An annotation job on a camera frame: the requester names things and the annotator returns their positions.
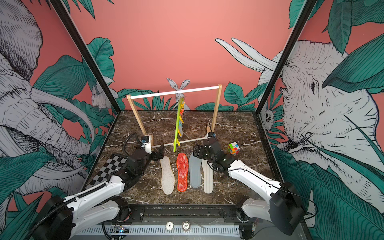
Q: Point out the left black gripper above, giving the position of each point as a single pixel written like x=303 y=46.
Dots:
x=156 y=157

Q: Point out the multicoloured puzzle cube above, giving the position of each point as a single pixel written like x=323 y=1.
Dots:
x=233 y=148

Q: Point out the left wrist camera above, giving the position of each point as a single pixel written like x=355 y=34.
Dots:
x=146 y=143

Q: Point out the right black frame post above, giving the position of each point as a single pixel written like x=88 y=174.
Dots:
x=298 y=27

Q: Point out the left round gauge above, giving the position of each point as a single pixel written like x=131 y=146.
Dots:
x=169 y=226

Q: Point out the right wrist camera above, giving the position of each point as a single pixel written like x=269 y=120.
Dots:
x=211 y=135

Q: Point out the green clothes hanger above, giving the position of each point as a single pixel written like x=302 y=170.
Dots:
x=179 y=122

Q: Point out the wooden hanger rack frame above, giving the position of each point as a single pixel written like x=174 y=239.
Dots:
x=216 y=108

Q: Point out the orange-edged felt insole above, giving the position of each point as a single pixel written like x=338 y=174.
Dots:
x=183 y=169

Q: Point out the round gauge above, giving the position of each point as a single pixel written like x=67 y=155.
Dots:
x=169 y=226
x=186 y=226

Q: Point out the left black frame post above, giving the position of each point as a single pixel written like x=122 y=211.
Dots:
x=73 y=31

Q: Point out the white striped fabric insole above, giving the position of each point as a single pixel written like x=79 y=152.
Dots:
x=208 y=177

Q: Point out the checkerboard calibration plate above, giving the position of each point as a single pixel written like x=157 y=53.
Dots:
x=114 y=163

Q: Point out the right round gauge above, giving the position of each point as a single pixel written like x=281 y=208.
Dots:
x=186 y=226

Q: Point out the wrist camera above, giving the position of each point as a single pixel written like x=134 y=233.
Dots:
x=211 y=135
x=146 y=143

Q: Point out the small green circuit board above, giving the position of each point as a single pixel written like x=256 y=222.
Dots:
x=120 y=230

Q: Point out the white perforated vent strip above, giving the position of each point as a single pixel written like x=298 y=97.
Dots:
x=141 y=230

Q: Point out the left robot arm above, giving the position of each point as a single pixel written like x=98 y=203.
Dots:
x=63 y=218

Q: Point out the yellow-edged felt insole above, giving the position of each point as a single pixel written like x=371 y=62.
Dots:
x=168 y=178

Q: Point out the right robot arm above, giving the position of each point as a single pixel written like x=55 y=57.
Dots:
x=281 y=205

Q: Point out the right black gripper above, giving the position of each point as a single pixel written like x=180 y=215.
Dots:
x=201 y=150

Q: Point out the grey bubbled foam insole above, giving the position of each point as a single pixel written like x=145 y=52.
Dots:
x=195 y=171

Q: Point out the black frame post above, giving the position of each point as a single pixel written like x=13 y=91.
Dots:
x=73 y=31
x=298 y=27

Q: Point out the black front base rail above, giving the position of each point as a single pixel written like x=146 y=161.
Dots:
x=228 y=213

